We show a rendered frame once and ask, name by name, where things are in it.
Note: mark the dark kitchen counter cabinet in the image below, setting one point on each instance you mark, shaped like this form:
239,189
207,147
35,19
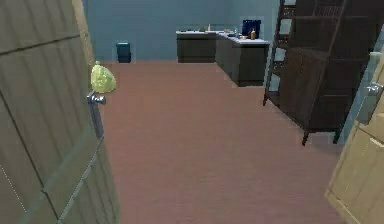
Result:
230,53

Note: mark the teal trash bin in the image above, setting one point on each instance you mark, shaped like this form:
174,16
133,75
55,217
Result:
123,52

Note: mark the brown bottle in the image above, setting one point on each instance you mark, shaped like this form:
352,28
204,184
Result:
253,34

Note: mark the dark blue box appliance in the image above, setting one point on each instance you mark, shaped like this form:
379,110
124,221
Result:
251,27

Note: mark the dark brown ladder shelf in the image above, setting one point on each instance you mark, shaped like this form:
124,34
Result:
278,53

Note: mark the dark brown shelf cabinet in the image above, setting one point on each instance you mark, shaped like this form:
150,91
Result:
328,63

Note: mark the olive wooden room door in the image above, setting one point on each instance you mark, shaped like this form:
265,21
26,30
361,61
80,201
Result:
43,110

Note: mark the light tan wooden door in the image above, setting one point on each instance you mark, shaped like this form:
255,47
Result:
363,160

